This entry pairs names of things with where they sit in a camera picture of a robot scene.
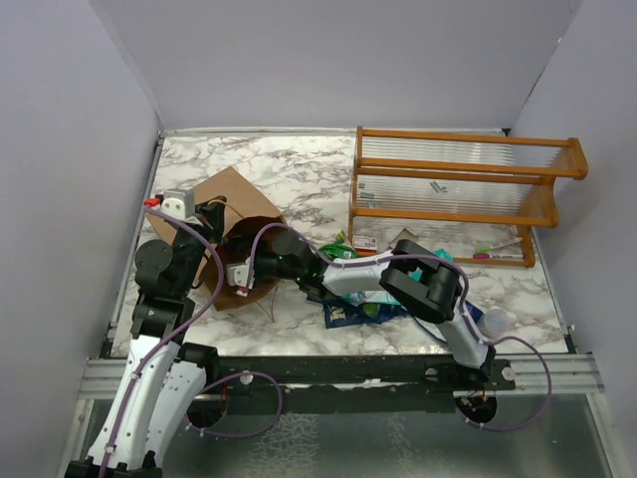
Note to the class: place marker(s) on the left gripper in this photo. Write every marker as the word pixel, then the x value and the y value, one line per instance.
pixel 211 214

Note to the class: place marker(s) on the brown paper bag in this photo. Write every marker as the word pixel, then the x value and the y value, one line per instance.
pixel 247 210

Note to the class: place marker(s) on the green snack bag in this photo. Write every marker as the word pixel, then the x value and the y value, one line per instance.
pixel 338 249

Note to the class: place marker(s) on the Kettle sea salt vinegar chips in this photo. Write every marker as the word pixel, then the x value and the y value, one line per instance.
pixel 338 313

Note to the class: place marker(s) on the teal snack packet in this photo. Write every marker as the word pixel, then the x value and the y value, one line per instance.
pixel 370 297
pixel 444 256

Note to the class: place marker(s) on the blue white snack bag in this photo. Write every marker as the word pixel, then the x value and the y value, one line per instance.
pixel 467 310

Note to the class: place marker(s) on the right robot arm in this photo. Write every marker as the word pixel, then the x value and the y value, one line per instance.
pixel 427 286

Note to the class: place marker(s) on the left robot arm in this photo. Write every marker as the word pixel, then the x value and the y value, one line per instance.
pixel 162 374

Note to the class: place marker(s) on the red white staples box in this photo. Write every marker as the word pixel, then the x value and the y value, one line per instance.
pixel 364 243

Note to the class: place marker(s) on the open small cardboard box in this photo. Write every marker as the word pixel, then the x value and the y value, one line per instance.
pixel 404 234

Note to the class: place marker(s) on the wooden shelf rack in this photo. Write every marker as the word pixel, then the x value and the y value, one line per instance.
pixel 490 179

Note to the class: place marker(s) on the green marker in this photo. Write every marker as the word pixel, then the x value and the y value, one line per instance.
pixel 500 245

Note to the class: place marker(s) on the pink marker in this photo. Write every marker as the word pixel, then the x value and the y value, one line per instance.
pixel 492 255

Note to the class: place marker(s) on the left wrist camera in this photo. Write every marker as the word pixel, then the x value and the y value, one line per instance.
pixel 178 204

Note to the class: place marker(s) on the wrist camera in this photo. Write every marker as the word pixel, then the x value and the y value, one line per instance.
pixel 178 204
pixel 240 277

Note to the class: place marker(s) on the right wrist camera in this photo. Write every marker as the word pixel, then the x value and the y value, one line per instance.
pixel 240 277

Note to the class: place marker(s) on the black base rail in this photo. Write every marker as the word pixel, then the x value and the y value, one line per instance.
pixel 334 384

